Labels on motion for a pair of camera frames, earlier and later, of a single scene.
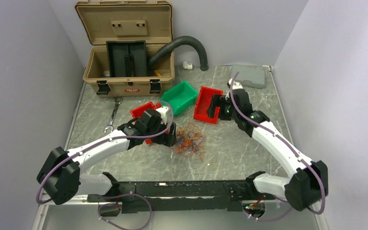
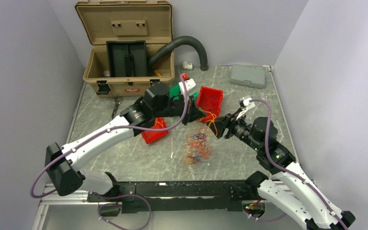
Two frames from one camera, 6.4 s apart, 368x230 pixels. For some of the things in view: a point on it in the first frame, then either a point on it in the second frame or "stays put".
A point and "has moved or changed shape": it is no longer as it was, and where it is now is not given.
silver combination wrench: [118, 100] stays put
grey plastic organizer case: [249, 75] stays put
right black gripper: [218, 100] to [223, 122]
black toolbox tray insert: [127, 58] stays put
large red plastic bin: [202, 103] stays put
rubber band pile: [189, 139] has moved or changed shape
